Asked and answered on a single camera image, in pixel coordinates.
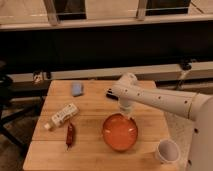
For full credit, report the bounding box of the orange ceramic bowl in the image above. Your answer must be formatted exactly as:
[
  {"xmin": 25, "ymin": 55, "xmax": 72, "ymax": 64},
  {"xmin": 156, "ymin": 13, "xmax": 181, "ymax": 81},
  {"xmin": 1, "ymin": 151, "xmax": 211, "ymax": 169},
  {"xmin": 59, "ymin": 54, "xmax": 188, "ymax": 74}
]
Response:
[{"xmin": 102, "ymin": 113, "xmax": 138, "ymax": 152}]

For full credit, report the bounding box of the black marker pen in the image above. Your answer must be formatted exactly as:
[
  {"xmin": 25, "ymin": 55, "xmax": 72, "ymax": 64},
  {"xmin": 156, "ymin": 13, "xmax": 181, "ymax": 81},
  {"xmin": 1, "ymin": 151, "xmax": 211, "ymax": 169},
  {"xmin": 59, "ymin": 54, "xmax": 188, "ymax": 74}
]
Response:
[{"xmin": 106, "ymin": 88, "xmax": 118, "ymax": 100}]

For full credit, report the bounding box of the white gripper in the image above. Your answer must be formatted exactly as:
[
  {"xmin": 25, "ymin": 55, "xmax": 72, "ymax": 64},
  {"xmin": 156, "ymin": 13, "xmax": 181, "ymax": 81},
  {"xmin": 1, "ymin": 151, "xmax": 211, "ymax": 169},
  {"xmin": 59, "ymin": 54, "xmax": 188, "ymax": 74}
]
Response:
[{"xmin": 119, "ymin": 99, "xmax": 133, "ymax": 119}]

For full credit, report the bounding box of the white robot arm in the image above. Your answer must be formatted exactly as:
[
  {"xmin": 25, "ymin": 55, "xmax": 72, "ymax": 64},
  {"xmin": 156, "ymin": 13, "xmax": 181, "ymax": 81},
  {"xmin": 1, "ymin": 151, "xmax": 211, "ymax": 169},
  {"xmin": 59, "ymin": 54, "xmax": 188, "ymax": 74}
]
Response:
[{"xmin": 111, "ymin": 73, "xmax": 213, "ymax": 171}]

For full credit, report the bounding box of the metal railing frame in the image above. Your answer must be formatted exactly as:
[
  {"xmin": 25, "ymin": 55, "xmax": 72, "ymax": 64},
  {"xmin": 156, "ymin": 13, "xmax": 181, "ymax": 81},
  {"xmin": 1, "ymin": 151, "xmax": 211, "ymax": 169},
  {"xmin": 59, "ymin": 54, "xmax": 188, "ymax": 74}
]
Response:
[{"xmin": 0, "ymin": 0, "xmax": 213, "ymax": 30}]

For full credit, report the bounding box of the white plastic bottle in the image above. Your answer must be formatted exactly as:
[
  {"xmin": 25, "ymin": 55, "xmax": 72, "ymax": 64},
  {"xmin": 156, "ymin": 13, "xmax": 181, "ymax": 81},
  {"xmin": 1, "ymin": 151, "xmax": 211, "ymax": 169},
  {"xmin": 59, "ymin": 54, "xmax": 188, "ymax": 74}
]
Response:
[{"xmin": 44, "ymin": 103, "xmax": 79, "ymax": 131}]

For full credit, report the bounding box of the blue sponge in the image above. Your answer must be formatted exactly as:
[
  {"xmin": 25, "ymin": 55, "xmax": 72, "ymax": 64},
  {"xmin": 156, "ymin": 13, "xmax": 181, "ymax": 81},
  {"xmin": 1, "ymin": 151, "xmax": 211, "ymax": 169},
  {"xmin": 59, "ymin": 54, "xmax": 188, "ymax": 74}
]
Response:
[{"xmin": 71, "ymin": 82, "xmax": 83, "ymax": 97}]

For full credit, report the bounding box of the black office chair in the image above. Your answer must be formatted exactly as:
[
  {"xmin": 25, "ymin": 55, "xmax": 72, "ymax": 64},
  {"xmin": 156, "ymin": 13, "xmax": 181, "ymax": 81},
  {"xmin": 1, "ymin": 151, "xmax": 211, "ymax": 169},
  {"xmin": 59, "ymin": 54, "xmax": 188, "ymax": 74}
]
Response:
[{"xmin": 0, "ymin": 60, "xmax": 36, "ymax": 156}]

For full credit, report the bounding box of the white cup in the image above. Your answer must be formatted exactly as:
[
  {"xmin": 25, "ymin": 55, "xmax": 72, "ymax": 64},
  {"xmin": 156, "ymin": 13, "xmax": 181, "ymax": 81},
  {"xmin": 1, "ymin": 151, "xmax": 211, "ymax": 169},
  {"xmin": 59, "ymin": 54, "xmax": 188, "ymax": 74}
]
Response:
[{"xmin": 154, "ymin": 139, "xmax": 181, "ymax": 164}]

